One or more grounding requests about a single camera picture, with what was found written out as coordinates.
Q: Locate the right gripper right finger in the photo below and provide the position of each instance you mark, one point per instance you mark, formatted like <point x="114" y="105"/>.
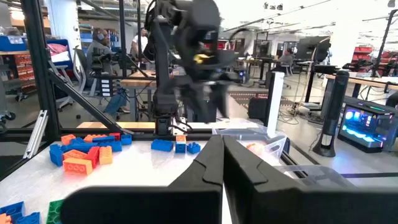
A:
<point x="280" y="205"/>

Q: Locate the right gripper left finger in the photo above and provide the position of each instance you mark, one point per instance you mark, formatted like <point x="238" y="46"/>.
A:
<point x="186" y="205"/>

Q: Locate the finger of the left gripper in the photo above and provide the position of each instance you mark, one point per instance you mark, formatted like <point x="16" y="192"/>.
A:
<point x="222" y="99"/>
<point x="194" y="99"/>

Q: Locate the orange toy brick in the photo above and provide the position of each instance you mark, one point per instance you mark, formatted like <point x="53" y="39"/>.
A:
<point x="77" y="166"/>
<point x="91" y="137"/>
<point x="67" y="139"/>
<point x="74" y="154"/>
<point x="3" y="219"/>
<point x="181" y="138"/>
<point x="105" y="155"/>
<point x="256" y="148"/>

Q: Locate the blue toy brick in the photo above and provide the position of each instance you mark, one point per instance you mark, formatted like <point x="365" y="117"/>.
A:
<point x="161" y="145"/>
<point x="193" y="148"/>
<point x="180" y="147"/>
<point x="114" y="146"/>
<point x="79" y="147"/>
<point x="104" y="139"/>
<point x="12" y="210"/>
<point x="126" y="139"/>
<point x="29" y="218"/>
<point x="56" y="155"/>

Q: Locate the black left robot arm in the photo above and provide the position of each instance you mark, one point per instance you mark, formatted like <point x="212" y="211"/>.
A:
<point x="163" y="93"/>

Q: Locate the black box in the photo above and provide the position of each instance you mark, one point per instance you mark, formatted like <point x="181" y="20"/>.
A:
<point x="257" y="109"/>

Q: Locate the white floor stand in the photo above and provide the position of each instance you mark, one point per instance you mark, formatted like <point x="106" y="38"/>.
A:
<point x="276" y="102"/>

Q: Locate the clear plastic bin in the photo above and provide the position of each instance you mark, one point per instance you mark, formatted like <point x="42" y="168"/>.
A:
<point x="273" y="146"/>

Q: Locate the wooden work table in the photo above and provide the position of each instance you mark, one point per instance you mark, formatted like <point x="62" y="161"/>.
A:
<point x="136" y="82"/>
<point x="373" y="81"/>

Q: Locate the red toy brick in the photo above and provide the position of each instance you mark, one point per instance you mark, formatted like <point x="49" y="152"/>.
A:
<point x="93" y="155"/>
<point x="115" y="136"/>

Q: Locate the black monitor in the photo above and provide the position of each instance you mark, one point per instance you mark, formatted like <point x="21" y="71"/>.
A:
<point x="311" y="48"/>

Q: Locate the black floor stand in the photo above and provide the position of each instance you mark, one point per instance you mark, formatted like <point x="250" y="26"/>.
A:
<point x="334" y="109"/>

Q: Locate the desktop computer with lights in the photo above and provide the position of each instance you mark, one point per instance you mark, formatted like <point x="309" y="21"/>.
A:
<point x="367" y="130"/>

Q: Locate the office chair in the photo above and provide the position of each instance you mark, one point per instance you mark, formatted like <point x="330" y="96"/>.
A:
<point x="79" y="71"/>

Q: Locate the green toy brick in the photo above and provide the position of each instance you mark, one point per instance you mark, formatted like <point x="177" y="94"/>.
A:
<point x="55" y="213"/>

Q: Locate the blue cart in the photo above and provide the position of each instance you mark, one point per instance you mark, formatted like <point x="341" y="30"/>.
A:
<point x="59" y="54"/>

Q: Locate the red storage bins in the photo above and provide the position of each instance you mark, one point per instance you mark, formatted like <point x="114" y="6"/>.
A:
<point x="362" y="54"/>
<point x="25" y="67"/>

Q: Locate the blue storage bin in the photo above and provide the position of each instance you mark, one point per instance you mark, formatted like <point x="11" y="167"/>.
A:
<point x="12" y="43"/>

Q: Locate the silver frame bracket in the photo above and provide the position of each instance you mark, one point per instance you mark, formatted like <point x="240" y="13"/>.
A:
<point x="36" y="135"/>

